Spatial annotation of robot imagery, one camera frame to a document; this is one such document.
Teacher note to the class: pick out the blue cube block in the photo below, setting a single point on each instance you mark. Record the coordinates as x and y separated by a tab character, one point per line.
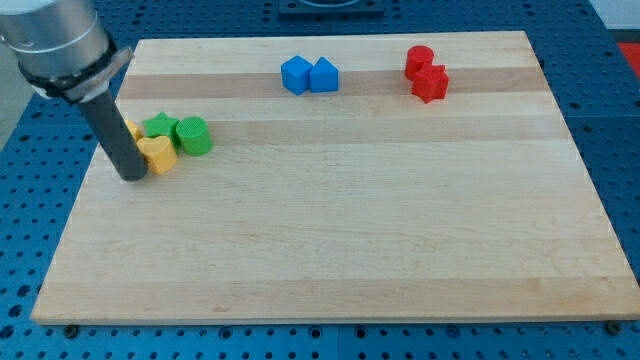
295	74

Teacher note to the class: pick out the yellow hexagon block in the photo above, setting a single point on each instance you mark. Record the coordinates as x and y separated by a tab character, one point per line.
134	129

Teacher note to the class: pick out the green star block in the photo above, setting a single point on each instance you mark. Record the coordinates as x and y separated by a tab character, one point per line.
162	125

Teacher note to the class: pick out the red star block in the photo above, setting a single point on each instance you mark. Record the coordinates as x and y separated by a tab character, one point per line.
430	83

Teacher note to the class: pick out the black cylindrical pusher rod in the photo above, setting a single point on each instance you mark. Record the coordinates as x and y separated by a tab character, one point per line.
108	125

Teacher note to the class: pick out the wooden board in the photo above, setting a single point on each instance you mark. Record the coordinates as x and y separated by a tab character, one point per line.
362	205

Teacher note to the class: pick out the green cylinder block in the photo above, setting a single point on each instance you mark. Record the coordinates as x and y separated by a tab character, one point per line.
194	136

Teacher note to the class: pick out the yellow heart block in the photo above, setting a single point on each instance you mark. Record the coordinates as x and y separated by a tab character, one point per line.
159	153

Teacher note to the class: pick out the blue triangle block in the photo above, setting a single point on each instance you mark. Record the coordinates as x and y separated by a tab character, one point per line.
324	77

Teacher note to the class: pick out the red cylinder block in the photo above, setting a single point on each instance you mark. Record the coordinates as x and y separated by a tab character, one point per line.
417	58

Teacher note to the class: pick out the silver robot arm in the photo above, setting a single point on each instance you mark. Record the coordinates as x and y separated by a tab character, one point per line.
62	48

